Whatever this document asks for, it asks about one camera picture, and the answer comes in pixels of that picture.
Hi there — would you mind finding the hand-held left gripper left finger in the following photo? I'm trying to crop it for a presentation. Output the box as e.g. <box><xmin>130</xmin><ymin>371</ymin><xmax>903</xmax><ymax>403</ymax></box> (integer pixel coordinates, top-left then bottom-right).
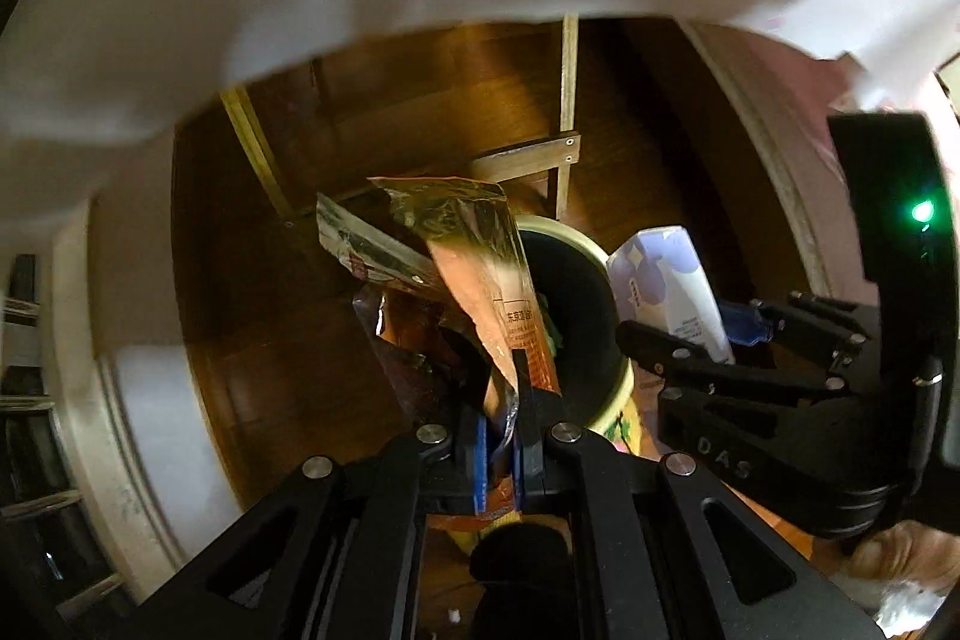
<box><xmin>139</xmin><ymin>385</ymin><xmax>492</xmax><ymax>640</ymax></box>

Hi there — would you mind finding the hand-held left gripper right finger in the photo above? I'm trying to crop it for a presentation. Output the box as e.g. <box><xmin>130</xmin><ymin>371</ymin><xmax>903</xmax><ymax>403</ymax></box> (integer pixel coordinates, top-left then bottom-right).
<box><xmin>512</xmin><ymin>347</ymin><xmax>886</xmax><ymax>640</ymax></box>

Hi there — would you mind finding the orange snack packet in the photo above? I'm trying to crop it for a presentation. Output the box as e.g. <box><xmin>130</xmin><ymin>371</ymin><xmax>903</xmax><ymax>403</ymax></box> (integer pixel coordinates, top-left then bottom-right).
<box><xmin>315</xmin><ymin>175</ymin><xmax>565</xmax><ymax>536</ymax></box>

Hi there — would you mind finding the white and purple packet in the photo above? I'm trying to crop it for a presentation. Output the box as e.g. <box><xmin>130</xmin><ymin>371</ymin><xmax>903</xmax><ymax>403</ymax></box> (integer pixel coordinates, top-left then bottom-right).
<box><xmin>606</xmin><ymin>225</ymin><xmax>737</xmax><ymax>366</ymax></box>

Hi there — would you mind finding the pink bed sheet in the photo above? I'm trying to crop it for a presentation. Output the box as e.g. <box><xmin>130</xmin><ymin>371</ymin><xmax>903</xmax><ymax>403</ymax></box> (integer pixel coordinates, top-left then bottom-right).
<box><xmin>750</xmin><ymin>40</ymin><xmax>960</xmax><ymax>289</ymax></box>

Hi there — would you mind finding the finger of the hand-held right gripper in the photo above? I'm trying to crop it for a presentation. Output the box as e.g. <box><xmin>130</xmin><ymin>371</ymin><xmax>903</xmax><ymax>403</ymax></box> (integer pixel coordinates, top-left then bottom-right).
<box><xmin>615</xmin><ymin>320</ymin><xmax>850</xmax><ymax>406</ymax></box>
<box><xmin>720</xmin><ymin>290</ymin><xmax>876</xmax><ymax>372</ymax></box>

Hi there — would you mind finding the cream trash bin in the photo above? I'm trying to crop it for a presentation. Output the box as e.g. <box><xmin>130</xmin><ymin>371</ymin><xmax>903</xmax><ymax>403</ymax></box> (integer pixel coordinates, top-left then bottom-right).
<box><xmin>514</xmin><ymin>215</ymin><xmax>646</xmax><ymax>461</ymax></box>

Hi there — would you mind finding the metal window grille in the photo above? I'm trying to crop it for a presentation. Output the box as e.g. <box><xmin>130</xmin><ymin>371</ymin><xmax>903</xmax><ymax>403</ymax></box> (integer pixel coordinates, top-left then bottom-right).
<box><xmin>0</xmin><ymin>254</ymin><xmax>127</xmax><ymax>615</ymax></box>

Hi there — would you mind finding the person's right hand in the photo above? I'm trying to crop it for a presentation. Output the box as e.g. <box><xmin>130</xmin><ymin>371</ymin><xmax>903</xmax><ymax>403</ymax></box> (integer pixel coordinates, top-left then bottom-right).
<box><xmin>844</xmin><ymin>520</ymin><xmax>958</xmax><ymax>605</ymax></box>

